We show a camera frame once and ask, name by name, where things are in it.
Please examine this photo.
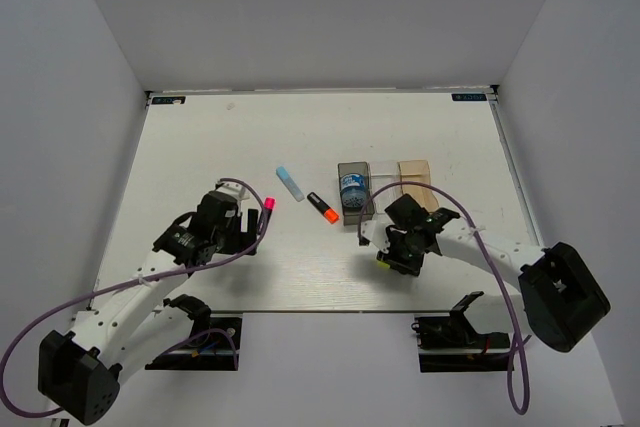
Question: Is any blue cleaning gel jar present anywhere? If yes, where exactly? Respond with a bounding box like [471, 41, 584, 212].
[340, 173, 367, 209]

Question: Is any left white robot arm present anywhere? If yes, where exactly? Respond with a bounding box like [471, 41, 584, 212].
[38, 182, 259, 426]

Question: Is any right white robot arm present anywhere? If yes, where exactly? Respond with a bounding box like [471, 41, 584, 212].
[362, 194, 611, 353]

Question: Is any pink highlighter marker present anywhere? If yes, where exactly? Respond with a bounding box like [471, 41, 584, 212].
[258, 197, 276, 234]

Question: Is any amber transparent tray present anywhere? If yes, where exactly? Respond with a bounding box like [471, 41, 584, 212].
[398, 160, 440, 212]

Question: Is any clear transparent tray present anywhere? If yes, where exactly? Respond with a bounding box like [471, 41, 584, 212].
[369, 160, 402, 216]

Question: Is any orange highlighter marker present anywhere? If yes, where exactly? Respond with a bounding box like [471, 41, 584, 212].
[307, 192, 340, 224]

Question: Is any grey transparent tray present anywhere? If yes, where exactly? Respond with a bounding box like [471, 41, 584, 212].
[337, 162, 371, 227]

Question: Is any left corner label sticker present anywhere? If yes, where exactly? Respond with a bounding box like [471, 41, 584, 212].
[151, 96, 186, 105]

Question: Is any corner label sticker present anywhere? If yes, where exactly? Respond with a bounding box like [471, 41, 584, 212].
[451, 92, 487, 102]
[151, 96, 186, 105]

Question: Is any right corner label sticker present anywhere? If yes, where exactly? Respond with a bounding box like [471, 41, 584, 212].
[451, 92, 487, 102]

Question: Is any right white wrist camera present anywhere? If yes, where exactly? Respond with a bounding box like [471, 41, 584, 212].
[358, 218, 391, 253]

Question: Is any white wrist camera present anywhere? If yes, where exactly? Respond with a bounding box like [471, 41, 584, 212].
[215, 182, 250, 204]
[358, 218, 391, 253]

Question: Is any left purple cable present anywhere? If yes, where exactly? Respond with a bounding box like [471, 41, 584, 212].
[0, 177, 274, 419]

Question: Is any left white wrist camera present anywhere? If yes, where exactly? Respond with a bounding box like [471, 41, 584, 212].
[215, 182, 250, 204]

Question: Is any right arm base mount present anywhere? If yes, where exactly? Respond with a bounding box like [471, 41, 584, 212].
[411, 291, 511, 373]

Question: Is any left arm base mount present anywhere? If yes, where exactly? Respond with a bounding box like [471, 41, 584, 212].
[144, 315, 243, 372]

